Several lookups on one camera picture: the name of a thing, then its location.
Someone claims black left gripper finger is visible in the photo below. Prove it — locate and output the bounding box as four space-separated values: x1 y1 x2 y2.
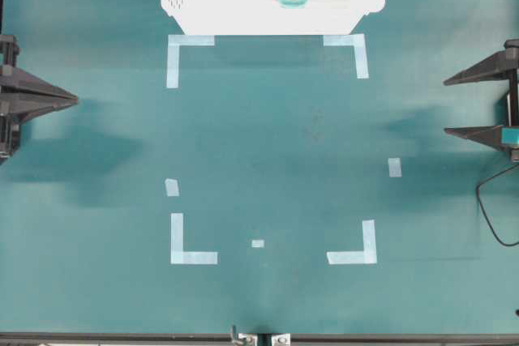
443 39 518 86

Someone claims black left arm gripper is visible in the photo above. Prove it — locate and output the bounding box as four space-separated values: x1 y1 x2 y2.
1 34 79 160

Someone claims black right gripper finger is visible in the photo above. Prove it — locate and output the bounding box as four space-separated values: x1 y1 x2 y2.
444 125 518 162

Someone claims small right tape strip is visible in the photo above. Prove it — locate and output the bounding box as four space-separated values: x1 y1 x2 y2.
388 157 402 178

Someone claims small tape strip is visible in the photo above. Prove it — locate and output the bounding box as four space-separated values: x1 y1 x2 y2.
165 178 180 197
388 157 402 178

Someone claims top right tape corner marker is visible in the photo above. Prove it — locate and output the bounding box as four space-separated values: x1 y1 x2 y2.
323 34 370 79

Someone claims tape corner marker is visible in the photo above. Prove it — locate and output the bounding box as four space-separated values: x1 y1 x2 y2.
169 212 219 266
166 34 216 89
326 220 378 265
323 34 370 79

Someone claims top left tape corner marker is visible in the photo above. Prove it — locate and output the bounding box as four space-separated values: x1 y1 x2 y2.
166 34 216 89

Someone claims small left tape strip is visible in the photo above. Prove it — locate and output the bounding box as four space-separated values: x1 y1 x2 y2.
165 178 180 197

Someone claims bottom right tape corner marker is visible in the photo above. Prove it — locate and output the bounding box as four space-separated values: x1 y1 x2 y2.
326 220 378 265

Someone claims bottom left tape corner marker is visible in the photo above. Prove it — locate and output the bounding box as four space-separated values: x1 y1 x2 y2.
169 212 219 266

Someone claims small center tape square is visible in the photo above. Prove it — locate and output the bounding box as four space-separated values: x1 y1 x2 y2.
251 239 264 249

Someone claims metal table clamp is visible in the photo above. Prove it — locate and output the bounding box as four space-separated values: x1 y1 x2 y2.
229 325 291 346

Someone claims black camera cable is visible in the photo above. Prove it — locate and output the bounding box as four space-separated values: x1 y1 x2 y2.
476 164 519 248

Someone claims black aluminium table rail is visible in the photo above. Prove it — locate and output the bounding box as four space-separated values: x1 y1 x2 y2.
1 332 518 345

